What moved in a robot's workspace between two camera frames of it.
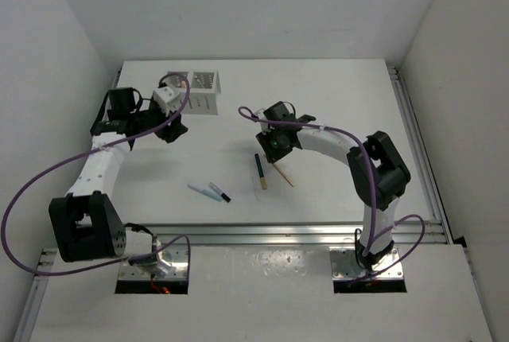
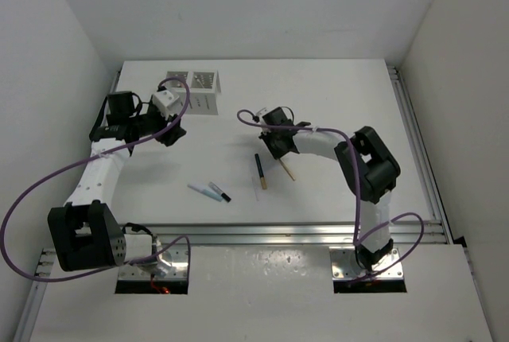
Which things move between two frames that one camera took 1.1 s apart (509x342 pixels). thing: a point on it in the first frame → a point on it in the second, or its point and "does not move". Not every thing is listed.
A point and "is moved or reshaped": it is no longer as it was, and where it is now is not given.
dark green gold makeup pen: x=261 y=172 does not move
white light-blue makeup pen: x=207 y=192 does not move
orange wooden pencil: x=284 y=174 is moved or reshaped
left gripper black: x=166 y=133 does not move
